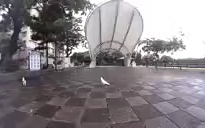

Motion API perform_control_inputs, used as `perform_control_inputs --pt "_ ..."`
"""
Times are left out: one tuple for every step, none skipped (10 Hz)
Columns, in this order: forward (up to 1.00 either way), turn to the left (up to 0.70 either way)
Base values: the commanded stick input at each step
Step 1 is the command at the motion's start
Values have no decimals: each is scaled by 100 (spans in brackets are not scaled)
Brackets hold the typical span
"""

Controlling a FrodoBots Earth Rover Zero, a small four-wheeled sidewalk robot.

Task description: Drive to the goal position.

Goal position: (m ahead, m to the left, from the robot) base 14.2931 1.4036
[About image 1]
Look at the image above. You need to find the chequered paved plaza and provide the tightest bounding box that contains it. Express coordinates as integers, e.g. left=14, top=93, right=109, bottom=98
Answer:
left=0, top=65, right=205, bottom=128

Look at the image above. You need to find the white notice board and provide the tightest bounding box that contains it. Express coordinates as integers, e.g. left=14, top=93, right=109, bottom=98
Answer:
left=28, top=50, right=42, bottom=72

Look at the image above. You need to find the small spreading tree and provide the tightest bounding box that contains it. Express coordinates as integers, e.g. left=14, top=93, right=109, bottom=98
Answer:
left=138, top=35, right=187, bottom=71

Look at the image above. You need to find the white shell canopy shelter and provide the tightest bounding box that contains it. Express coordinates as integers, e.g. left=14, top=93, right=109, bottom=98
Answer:
left=84, top=0, right=145, bottom=69

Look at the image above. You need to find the row of trees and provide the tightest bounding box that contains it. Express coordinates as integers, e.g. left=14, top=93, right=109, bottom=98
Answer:
left=0, top=0, right=94, bottom=73

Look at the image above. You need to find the white bird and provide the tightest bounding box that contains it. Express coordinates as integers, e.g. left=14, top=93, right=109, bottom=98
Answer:
left=99, top=76, right=111, bottom=87
left=20, top=75, right=28, bottom=87

